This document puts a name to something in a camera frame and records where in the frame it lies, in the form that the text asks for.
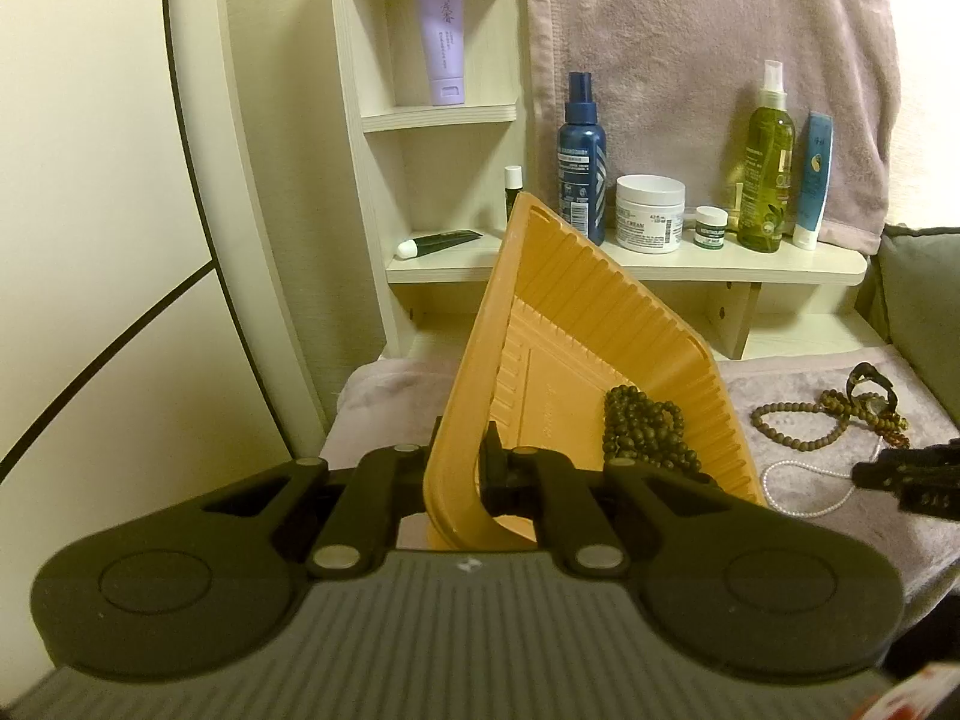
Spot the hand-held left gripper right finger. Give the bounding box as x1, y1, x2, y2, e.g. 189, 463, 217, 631
480, 421, 758, 578

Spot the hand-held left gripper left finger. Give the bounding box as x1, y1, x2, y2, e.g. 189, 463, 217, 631
172, 416, 443, 577

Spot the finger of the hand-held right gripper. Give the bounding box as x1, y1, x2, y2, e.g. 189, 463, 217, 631
896, 484, 960, 520
853, 444, 960, 487

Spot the white pearl necklace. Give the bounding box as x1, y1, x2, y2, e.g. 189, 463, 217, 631
760, 441, 884, 518

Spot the dark wooden bead necklace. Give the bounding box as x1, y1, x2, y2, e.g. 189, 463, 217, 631
602, 384, 727, 492

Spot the orange plastic basket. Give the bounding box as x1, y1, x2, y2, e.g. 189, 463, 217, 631
422, 191, 767, 552

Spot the pink fluffy mat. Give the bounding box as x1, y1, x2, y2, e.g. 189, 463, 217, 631
334, 345, 960, 601

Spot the grey green cushion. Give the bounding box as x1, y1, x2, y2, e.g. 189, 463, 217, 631
855, 225, 960, 391

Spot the white and red blurred object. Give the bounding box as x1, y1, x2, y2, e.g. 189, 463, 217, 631
851, 664, 960, 720

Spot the black tube with white cap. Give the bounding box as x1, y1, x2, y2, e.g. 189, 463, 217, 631
396, 229, 483, 260

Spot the cream wooden shelf unit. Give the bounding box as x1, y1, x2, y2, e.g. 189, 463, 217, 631
328, 0, 869, 361

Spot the blue and white tube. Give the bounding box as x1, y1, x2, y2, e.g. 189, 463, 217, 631
793, 111, 836, 251

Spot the white cream jar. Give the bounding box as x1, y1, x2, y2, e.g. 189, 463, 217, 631
615, 175, 687, 254

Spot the small green jar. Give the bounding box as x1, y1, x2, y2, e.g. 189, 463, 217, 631
694, 205, 730, 250

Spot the green spray bottle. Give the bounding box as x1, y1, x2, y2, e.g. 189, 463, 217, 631
736, 58, 797, 252

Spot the blue spray bottle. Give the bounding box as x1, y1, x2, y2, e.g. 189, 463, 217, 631
556, 72, 608, 245

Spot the purple tube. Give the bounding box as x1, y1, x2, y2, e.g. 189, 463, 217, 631
411, 0, 467, 106

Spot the pink hanging towel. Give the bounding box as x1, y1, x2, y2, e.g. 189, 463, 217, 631
520, 0, 901, 256

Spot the amber bead bracelet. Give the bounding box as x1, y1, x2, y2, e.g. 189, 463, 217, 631
868, 409, 911, 449

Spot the glossy brown bead bracelet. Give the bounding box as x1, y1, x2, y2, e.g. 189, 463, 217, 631
820, 388, 890, 432

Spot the black strap band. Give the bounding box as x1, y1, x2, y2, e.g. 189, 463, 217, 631
846, 362, 901, 410

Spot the matte brown bead bracelet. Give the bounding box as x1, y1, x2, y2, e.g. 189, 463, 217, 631
750, 399, 846, 453

